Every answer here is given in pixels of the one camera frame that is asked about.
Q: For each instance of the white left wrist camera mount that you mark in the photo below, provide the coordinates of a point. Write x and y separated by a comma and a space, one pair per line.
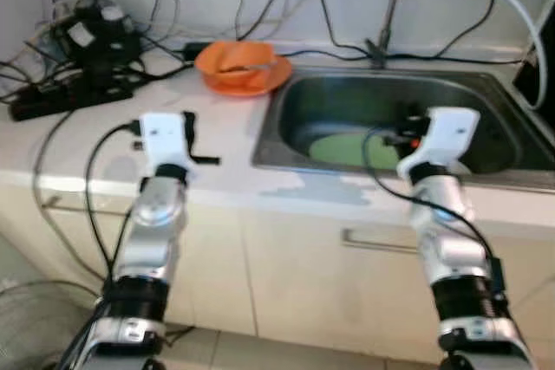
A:
163, 138

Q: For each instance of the black power strip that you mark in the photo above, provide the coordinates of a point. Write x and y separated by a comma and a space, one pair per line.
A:
61, 101

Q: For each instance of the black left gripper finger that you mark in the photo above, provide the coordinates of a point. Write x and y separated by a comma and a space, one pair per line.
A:
206, 160

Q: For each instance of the metal faucet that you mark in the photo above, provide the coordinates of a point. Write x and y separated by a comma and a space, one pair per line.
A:
390, 10

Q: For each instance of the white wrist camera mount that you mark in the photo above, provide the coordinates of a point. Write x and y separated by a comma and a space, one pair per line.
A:
163, 138
447, 132

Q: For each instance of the black labelled charger device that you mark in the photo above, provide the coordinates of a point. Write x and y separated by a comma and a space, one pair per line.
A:
95, 36

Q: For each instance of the white plate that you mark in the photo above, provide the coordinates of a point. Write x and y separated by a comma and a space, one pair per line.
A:
461, 165

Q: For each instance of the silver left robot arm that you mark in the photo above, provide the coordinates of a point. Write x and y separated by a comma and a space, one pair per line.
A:
154, 223

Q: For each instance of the stainless steel sink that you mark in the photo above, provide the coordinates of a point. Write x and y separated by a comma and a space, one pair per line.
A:
486, 101

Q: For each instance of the black power adapter brick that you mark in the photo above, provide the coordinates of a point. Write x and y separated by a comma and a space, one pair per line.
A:
195, 51

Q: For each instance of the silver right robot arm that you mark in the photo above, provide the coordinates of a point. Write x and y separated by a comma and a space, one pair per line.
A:
451, 249

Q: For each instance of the white cabinet door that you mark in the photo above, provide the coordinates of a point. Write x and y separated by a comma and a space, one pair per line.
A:
208, 257
347, 301

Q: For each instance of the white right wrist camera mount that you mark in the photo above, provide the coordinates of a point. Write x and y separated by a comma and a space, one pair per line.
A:
447, 132

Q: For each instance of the orange plastic plate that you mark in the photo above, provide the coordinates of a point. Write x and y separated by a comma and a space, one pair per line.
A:
279, 80

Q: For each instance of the green plate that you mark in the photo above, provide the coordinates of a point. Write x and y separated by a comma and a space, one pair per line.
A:
338, 149

